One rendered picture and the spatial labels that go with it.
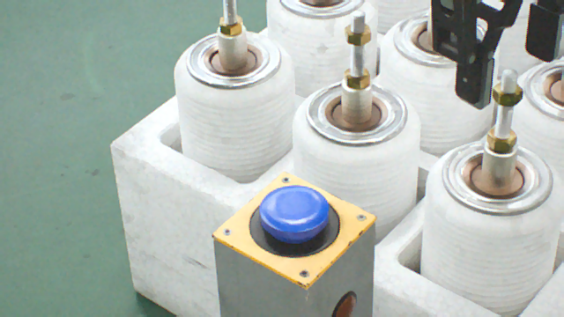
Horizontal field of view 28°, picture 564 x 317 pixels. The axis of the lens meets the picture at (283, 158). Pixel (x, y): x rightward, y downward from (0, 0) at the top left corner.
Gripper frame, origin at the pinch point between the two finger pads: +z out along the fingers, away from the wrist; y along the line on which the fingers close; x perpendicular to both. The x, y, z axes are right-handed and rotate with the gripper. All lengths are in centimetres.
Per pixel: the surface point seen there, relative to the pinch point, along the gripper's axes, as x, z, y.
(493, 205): 1.7, 9.7, 2.3
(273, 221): -1.6, 2.0, 19.0
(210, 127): -21.6, 12.9, 7.9
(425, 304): 0.1, 17.0, 7.0
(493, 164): 0.3, 7.8, 0.9
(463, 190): -0.8, 9.7, 2.6
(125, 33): -65, 34, -13
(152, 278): -27.1, 31.2, 11.8
